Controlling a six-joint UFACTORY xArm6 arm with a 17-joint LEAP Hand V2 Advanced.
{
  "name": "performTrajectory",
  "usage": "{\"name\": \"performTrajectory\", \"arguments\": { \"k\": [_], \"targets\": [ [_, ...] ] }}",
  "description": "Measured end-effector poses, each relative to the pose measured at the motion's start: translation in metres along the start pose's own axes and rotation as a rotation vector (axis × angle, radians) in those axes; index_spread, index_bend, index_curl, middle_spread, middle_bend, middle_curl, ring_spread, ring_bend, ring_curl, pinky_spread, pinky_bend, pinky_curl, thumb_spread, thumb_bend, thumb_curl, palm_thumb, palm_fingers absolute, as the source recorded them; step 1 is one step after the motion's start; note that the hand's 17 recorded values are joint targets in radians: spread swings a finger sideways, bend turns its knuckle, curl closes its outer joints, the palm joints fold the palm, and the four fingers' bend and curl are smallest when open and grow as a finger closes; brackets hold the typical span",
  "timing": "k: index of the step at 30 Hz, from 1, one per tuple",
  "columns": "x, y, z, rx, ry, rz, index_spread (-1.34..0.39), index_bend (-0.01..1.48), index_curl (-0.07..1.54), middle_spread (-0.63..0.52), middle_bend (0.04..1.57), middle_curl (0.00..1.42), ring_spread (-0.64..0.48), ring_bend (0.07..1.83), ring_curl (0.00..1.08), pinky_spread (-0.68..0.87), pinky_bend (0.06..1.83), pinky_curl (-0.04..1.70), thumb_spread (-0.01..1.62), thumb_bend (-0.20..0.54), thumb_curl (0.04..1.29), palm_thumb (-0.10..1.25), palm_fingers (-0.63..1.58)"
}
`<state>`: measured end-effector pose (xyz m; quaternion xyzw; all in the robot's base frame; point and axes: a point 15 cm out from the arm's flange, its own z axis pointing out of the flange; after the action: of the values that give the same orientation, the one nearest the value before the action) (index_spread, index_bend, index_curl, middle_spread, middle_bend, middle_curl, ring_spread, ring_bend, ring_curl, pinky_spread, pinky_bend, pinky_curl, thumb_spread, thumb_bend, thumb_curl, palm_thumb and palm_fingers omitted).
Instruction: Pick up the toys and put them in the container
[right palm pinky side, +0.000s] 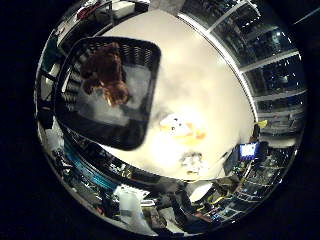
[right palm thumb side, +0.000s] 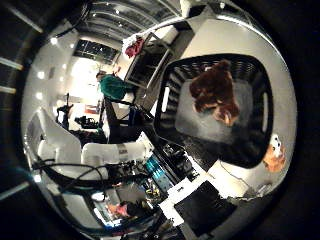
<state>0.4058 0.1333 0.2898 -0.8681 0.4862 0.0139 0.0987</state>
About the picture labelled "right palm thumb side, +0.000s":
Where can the brown plush bear toy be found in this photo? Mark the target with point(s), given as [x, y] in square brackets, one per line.
[213, 90]

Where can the black plastic basket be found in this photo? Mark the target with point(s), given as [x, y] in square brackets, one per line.
[253, 140]

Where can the person in green shirt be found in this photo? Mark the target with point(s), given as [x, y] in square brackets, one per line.
[115, 87]

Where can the orange plush dog toy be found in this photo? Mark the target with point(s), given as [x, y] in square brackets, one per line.
[275, 161]

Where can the metal shelf cart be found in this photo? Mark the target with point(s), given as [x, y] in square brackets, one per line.
[150, 63]

